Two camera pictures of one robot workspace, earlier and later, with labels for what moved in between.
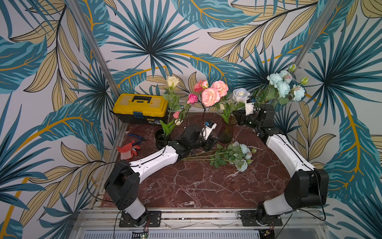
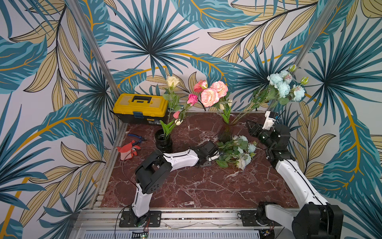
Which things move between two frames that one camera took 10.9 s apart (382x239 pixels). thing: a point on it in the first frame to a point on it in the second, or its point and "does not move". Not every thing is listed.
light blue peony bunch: [279, 89] does not move
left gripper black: [210, 144] to [209, 163]
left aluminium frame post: [95, 46] does not move
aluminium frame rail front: [296, 224] does not move
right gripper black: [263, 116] to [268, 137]
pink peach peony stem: [211, 96] does not move
